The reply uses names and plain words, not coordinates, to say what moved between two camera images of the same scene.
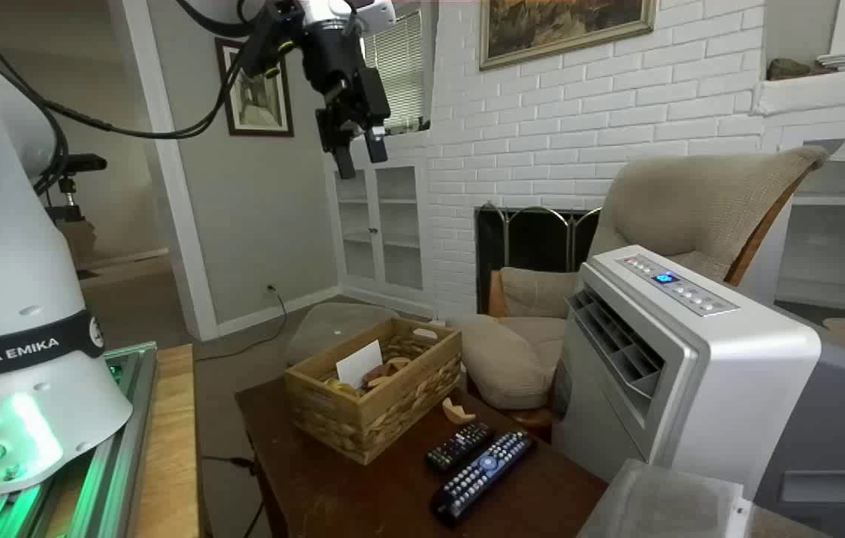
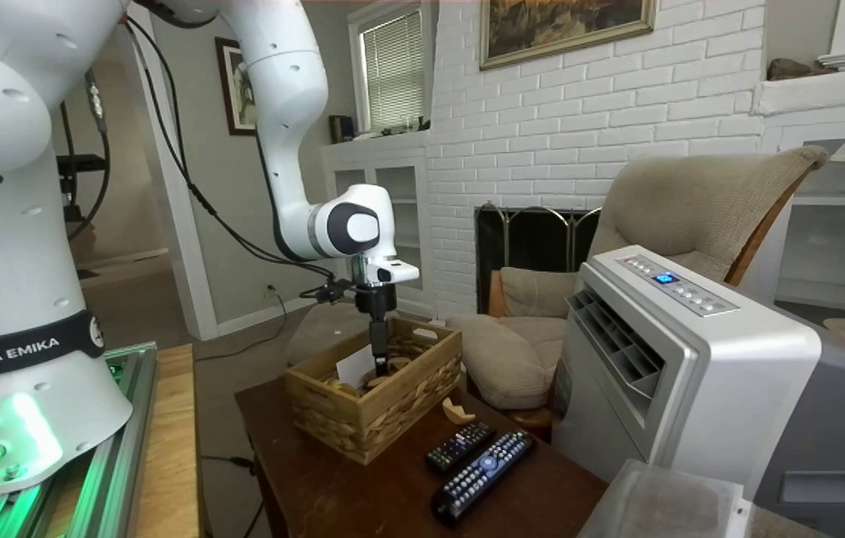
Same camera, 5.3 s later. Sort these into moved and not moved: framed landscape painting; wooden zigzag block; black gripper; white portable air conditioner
Moved: black gripper
Not moved: framed landscape painting; white portable air conditioner; wooden zigzag block
